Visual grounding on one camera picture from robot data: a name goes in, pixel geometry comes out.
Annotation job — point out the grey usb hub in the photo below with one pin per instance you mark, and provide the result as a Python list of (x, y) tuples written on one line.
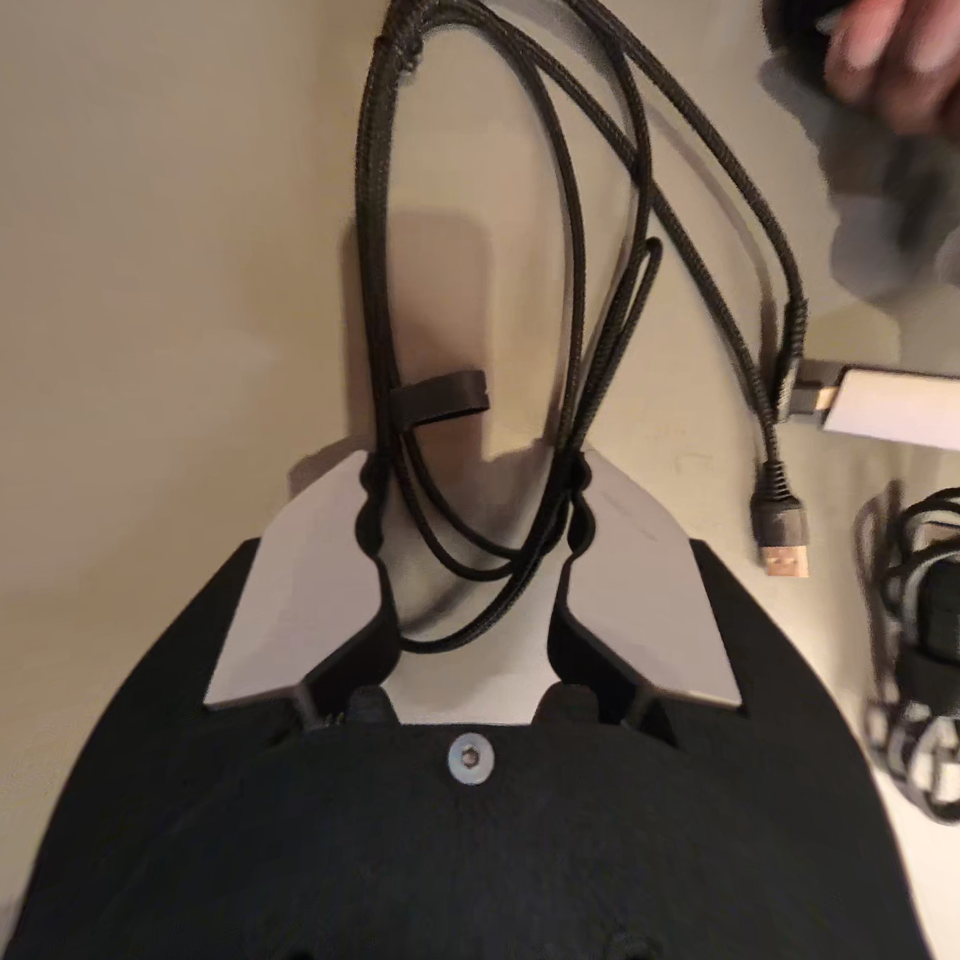
[(892, 409)]

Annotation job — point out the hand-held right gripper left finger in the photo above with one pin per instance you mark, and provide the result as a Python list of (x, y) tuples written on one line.
[(300, 600)]

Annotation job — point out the person's left hand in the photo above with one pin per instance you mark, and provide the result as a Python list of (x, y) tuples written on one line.
[(900, 60)]

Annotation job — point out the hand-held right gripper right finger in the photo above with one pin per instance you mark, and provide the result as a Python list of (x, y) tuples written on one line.
[(645, 600)]

